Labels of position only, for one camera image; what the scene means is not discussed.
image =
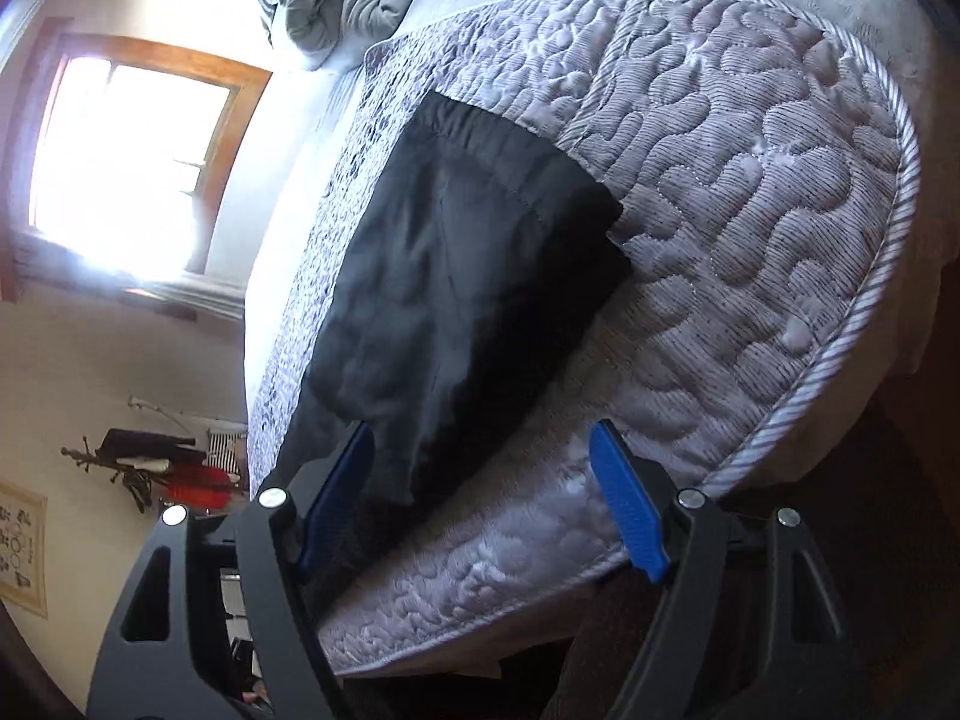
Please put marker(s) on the black hanging garment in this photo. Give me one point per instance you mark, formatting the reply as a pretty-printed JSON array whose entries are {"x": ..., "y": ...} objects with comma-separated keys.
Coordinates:
[{"x": 146, "y": 442}]

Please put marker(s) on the wooden framed window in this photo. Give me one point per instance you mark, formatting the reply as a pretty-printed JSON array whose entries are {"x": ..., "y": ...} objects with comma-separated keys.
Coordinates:
[{"x": 127, "y": 157}]

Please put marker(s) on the black pants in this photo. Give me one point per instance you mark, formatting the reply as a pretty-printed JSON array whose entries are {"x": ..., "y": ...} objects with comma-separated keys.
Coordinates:
[{"x": 450, "y": 277}]

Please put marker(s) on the red hanging garment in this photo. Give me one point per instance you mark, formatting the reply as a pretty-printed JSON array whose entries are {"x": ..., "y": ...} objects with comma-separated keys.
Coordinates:
[{"x": 201, "y": 487}]

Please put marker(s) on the framed wall picture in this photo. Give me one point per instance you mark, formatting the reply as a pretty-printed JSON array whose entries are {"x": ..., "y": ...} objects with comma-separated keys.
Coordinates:
[{"x": 21, "y": 544}]

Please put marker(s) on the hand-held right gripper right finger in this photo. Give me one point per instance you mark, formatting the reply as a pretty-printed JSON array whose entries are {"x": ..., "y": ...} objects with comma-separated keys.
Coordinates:
[{"x": 626, "y": 502}]

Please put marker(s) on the grey quilted bedspread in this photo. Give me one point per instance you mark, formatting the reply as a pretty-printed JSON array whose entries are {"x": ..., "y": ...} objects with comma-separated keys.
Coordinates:
[{"x": 750, "y": 240}]

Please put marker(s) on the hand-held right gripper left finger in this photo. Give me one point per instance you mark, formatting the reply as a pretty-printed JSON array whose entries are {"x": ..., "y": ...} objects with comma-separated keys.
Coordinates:
[{"x": 337, "y": 496}]

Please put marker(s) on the folded grey comforter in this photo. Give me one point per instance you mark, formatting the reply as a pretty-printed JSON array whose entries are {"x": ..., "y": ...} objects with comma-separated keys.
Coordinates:
[{"x": 360, "y": 0}]

